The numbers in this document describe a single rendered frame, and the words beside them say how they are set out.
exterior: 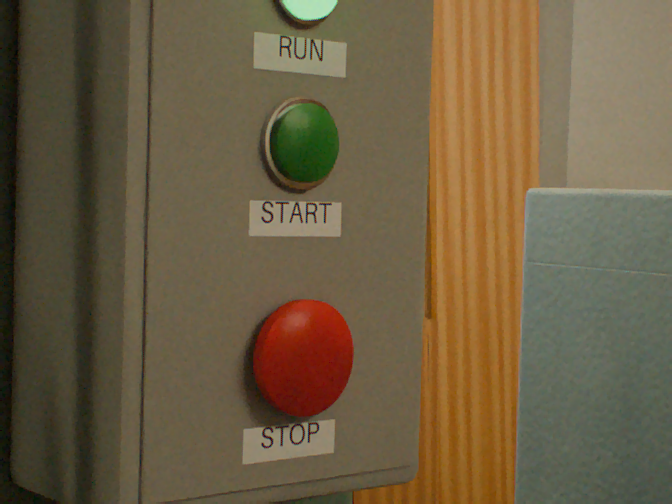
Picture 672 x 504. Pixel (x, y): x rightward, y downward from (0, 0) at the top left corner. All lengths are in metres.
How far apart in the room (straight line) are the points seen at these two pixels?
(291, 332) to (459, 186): 1.77
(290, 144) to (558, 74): 2.18
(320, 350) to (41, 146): 0.09
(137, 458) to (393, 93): 0.12
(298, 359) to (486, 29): 1.85
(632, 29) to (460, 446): 0.91
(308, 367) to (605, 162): 2.22
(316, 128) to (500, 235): 1.82
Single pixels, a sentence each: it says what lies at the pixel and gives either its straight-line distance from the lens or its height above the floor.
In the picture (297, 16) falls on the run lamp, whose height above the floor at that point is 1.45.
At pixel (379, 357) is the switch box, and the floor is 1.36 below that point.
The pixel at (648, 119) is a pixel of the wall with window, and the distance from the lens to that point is 2.64.
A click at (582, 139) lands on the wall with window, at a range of 2.50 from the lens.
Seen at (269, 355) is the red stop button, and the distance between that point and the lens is 0.33.
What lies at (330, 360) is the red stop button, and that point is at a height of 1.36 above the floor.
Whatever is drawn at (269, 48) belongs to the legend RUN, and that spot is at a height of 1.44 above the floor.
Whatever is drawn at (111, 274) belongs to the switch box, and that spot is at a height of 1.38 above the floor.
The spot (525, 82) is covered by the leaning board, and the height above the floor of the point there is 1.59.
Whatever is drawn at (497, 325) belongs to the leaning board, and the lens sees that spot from 2.16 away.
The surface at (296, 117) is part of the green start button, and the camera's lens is 0.34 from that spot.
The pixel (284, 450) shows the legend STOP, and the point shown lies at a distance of 0.35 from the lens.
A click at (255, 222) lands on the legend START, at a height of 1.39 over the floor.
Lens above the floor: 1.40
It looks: 3 degrees down
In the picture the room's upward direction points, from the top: 2 degrees clockwise
